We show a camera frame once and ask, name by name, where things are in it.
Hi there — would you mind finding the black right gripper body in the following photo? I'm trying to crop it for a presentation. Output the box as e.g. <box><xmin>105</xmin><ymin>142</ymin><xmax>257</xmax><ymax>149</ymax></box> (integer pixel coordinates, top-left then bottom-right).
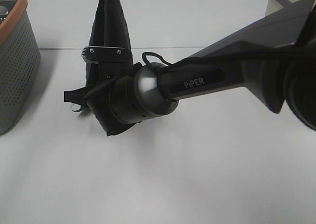
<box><xmin>83</xmin><ymin>62</ymin><xmax>161</xmax><ymax>137</ymax></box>

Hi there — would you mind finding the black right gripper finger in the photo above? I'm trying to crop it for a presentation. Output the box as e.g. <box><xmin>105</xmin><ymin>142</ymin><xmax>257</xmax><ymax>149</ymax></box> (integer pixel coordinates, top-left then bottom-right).
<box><xmin>64</xmin><ymin>86</ymin><xmax>102</xmax><ymax>103</ymax></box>

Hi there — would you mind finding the dark navy towel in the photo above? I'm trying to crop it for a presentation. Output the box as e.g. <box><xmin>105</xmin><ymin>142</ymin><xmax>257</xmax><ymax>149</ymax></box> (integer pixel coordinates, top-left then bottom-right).
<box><xmin>85</xmin><ymin>0</ymin><xmax>131</xmax><ymax>87</ymax></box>

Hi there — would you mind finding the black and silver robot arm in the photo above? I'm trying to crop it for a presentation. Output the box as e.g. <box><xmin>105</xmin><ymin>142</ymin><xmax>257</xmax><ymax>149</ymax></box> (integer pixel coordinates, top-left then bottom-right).
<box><xmin>64</xmin><ymin>0</ymin><xmax>316</xmax><ymax>136</ymax></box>

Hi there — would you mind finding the grey perforated basket orange rim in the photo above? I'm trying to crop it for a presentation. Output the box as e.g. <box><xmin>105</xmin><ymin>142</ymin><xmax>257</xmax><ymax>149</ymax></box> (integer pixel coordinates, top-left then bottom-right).
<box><xmin>0</xmin><ymin>0</ymin><xmax>41</xmax><ymax>134</ymax></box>

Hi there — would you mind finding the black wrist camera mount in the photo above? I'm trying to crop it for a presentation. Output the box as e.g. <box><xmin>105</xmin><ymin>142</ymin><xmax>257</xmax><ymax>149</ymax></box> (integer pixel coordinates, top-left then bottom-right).
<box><xmin>81</xmin><ymin>46</ymin><xmax>133</xmax><ymax>84</ymax></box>

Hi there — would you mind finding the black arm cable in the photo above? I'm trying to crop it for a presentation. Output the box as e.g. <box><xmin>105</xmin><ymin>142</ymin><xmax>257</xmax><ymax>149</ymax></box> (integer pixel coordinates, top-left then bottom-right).
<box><xmin>141</xmin><ymin>42</ymin><xmax>316</xmax><ymax>73</ymax></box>

